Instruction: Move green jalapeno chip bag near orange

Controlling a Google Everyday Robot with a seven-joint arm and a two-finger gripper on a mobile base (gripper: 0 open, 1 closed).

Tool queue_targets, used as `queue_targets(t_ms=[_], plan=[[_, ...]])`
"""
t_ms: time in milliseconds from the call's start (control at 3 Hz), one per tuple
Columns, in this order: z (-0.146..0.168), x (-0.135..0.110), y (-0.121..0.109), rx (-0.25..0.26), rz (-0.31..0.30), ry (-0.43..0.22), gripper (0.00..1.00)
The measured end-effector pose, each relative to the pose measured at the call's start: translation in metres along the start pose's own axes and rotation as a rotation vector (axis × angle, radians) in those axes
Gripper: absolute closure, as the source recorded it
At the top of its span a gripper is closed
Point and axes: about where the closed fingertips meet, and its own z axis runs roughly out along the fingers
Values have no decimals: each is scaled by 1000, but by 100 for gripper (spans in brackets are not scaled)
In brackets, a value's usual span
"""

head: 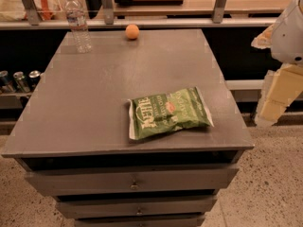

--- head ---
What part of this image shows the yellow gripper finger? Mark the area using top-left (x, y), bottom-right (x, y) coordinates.
top-left (254, 63), bottom-right (303, 127)
top-left (251, 25), bottom-right (274, 49)

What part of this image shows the green jalapeno chip bag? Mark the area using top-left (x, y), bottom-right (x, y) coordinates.
top-left (129, 87), bottom-right (214, 140)

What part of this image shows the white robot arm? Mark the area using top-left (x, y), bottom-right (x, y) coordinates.
top-left (251, 0), bottom-right (303, 127)

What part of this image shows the white orange plastic bag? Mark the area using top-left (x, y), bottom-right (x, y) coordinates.
top-left (0, 0), bottom-right (63, 22)

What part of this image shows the wooden shelf counter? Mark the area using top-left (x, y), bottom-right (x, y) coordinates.
top-left (0, 0), bottom-right (293, 30)

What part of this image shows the orange fruit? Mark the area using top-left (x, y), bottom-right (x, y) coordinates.
top-left (125, 25), bottom-right (139, 40)

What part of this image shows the middle grey drawer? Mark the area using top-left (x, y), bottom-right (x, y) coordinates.
top-left (56, 195), bottom-right (217, 219)

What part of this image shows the grey drawer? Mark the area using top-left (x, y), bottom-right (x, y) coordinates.
top-left (75, 214), bottom-right (205, 227)
top-left (26, 164), bottom-right (238, 196)
top-left (56, 195), bottom-right (217, 219)

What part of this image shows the bottom grey drawer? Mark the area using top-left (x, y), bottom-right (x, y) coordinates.
top-left (75, 214), bottom-right (205, 227)

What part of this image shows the clear plastic water bottle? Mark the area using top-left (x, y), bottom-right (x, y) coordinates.
top-left (64, 0), bottom-right (92, 53)

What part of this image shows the grey drawer cabinet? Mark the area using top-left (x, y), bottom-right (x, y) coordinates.
top-left (1, 28), bottom-right (256, 227)

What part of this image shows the right soda can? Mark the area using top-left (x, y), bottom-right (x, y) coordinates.
top-left (28, 70), bottom-right (41, 89)

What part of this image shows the top grey drawer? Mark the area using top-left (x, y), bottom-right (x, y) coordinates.
top-left (26, 164), bottom-right (238, 196)

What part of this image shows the left soda can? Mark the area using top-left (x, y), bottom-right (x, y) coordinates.
top-left (0, 71), bottom-right (16, 93)

